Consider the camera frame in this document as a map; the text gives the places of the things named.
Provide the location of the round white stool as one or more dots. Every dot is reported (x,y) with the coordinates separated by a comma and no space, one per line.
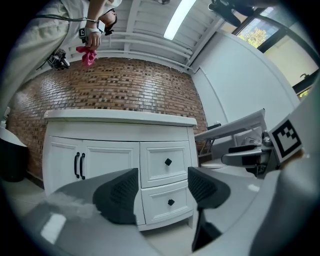
(212,165)

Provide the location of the black framed window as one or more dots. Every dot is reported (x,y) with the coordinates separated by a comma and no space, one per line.
(272,32)

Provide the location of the white folding table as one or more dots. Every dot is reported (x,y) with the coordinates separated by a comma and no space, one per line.
(232,127)

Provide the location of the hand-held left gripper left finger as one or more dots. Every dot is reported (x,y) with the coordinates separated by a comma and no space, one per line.
(117,197)

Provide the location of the white vanity cabinet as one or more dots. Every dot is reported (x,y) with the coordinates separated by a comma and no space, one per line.
(112,132)

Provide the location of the wide white cabinet door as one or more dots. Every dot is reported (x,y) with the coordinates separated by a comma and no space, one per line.
(110,160)

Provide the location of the short white drawer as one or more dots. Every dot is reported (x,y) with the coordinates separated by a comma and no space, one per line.
(160,212)

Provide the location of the small black box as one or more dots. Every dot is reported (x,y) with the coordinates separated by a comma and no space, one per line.
(216,124)

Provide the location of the tall white drawer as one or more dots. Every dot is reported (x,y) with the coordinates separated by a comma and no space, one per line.
(160,172)

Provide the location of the black hanging device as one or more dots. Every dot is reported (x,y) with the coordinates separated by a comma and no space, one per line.
(226,12)

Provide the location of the pink cloth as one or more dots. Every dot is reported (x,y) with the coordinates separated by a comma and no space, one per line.
(87,56)

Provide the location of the black bin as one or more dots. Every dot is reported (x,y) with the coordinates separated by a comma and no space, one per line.
(12,162)

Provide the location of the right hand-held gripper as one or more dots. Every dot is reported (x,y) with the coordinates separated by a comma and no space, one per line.
(287,140)

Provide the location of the black diamond drawer knob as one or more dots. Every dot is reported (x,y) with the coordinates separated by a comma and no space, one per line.
(168,161)
(171,202)

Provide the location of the white ceiling pipes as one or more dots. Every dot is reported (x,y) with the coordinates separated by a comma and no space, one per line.
(150,45)

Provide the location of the long ceiling light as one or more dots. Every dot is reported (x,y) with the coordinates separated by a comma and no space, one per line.
(180,17)

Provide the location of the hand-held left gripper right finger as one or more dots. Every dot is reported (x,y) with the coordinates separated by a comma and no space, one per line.
(205,190)

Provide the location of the white sink countertop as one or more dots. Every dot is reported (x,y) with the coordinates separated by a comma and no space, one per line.
(120,117)

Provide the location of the narrow white cabinet door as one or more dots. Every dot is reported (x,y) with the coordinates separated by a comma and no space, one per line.
(62,160)

